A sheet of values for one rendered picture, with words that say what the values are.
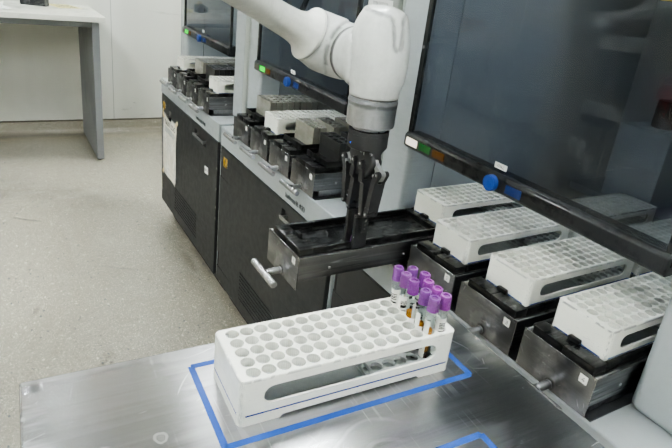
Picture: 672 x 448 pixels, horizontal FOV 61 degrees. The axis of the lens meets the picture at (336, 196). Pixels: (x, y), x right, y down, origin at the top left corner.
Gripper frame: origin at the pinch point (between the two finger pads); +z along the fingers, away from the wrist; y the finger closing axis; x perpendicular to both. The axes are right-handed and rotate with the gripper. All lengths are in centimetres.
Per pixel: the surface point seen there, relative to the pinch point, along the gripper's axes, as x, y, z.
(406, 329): 15.4, -36.3, -3.9
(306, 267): 11.5, -2.2, 5.7
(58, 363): 49, 90, 84
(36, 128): 35, 355, 79
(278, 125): -16, 70, -1
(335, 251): 5.1, -1.6, 3.7
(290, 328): 29.3, -30.5, -3.8
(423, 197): -21.8, 6.5, -1.5
